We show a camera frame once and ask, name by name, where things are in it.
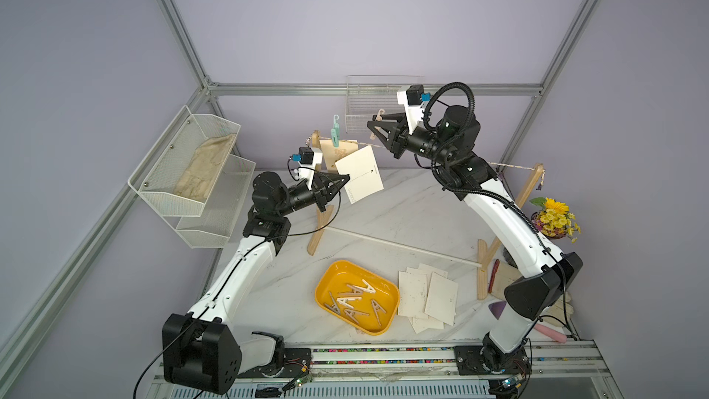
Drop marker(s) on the white wire basket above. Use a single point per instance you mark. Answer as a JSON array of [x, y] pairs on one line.
[[373, 95]]

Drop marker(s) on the wooden string rack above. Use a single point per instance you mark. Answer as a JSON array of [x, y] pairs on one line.
[[485, 254]]

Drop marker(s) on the green clothespin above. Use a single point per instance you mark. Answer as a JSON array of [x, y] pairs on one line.
[[335, 133]]

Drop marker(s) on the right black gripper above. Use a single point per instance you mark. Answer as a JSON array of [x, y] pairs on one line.
[[401, 134]]

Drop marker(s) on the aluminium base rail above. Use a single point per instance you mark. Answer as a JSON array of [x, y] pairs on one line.
[[542, 369]]

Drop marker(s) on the yellow plastic tray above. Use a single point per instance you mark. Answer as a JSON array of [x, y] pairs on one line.
[[344, 273]]

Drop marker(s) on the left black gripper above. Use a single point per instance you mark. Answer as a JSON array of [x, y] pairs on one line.
[[320, 191]]

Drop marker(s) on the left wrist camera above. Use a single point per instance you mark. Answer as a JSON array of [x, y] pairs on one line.
[[304, 156]]

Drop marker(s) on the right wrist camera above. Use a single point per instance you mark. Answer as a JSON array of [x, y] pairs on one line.
[[416, 95]]

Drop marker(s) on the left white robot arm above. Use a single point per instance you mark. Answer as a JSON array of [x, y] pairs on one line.
[[198, 347]]

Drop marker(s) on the purple vase with flowers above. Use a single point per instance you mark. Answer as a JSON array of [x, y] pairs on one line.
[[553, 220]]

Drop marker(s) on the white mesh wall shelf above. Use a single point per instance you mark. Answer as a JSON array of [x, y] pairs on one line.
[[201, 225]]

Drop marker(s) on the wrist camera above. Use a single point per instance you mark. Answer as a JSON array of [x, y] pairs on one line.
[[304, 156], [416, 95]]

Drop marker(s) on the white clothespin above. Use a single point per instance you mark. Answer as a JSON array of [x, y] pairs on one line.
[[347, 302], [364, 287]]

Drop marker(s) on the beige glove in shelf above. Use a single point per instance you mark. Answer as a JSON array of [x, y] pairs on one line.
[[200, 177]]

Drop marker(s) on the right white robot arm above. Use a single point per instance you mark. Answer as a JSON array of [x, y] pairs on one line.
[[442, 128]]

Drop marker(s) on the white postcard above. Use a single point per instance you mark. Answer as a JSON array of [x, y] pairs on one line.
[[430, 270], [421, 325], [413, 288], [364, 174], [442, 299]]

